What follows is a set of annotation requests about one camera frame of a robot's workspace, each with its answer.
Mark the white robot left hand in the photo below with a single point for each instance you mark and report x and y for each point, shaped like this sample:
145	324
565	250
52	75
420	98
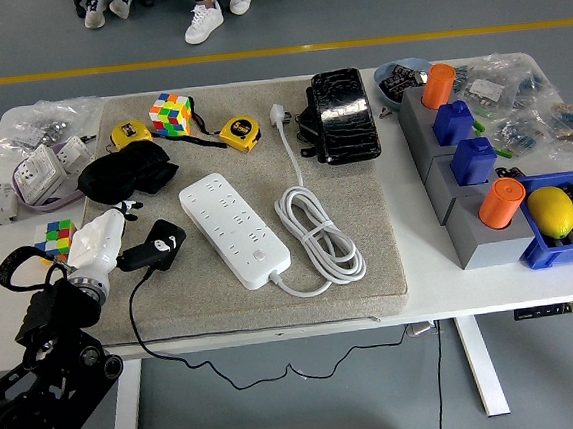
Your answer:
95	241

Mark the black plug adapter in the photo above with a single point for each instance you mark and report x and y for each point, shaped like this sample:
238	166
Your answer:
167	229

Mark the white power strip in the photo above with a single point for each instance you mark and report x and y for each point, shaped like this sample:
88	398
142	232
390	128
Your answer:
232	229

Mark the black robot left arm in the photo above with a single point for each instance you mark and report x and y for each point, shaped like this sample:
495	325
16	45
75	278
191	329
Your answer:
53	355

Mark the small puzzle cube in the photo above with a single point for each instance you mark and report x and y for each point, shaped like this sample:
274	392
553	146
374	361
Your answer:
55	237

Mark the purple band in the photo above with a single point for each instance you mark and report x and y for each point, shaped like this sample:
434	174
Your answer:
54	203

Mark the white socket purple edge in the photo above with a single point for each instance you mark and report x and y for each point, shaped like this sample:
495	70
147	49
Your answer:
39	173

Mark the plain yellow tape measure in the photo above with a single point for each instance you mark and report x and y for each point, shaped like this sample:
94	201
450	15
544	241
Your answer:
129	133

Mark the clear bag metal screws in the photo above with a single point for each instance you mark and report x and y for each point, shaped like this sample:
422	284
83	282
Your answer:
48	127

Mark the large bright puzzle cube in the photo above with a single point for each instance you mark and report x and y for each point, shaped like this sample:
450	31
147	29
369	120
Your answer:
170	114

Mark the white table leg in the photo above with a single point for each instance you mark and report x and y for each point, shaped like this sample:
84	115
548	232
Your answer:
483	368
126	414

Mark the yellow tape measure 5m print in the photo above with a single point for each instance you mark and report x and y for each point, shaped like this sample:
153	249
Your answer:
240	133

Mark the grey-brown mat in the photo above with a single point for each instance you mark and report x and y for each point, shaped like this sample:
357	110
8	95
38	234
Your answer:
361	268

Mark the glossy black cracked case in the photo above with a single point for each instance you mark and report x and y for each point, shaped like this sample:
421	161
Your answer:
345	114

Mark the small metal clip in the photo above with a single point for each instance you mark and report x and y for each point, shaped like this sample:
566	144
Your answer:
385	112

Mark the light blue bowl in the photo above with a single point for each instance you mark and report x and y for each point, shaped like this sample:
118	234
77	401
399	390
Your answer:
385	71

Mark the grey holder block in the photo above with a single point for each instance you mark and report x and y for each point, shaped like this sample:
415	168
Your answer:
423	147
490	252
407	101
439	181

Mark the blue peg block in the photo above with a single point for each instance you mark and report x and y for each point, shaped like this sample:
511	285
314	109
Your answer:
453	124
473	163

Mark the orange cylinder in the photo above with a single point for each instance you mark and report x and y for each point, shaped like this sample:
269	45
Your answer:
438	86
500	203

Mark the small green piece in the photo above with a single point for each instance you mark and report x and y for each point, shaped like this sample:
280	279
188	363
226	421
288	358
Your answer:
504	152
478	126

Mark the clear bag white label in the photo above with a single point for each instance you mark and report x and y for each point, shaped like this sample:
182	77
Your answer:
485	90

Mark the loose black capacitors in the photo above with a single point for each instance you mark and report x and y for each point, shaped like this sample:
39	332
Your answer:
508	172

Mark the clear bag blue resistors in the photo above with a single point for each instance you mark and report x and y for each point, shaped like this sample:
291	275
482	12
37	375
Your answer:
530	84
569	122
518	135

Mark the blue plastic bin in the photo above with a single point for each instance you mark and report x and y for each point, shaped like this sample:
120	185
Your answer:
546	254

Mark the yellow lemon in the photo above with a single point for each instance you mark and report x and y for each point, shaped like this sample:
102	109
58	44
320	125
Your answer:
551	212

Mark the black table control panel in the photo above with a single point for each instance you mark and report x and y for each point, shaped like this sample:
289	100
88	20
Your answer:
551	310

